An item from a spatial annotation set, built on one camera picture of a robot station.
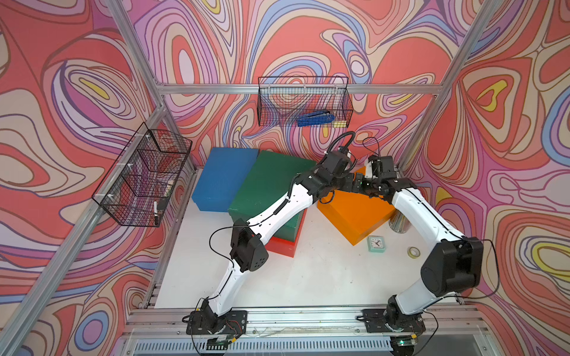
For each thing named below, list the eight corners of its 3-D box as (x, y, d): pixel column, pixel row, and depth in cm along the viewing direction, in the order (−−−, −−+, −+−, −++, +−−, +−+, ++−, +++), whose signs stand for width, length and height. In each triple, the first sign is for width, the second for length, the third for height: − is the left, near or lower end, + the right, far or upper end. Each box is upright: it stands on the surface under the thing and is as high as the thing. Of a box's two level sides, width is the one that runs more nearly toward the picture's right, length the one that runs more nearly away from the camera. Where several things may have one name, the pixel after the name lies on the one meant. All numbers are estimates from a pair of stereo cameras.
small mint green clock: (369, 252, 91) (370, 250, 90) (365, 238, 95) (367, 236, 94) (385, 252, 91) (387, 250, 90) (381, 238, 95) (383, 236, 94)
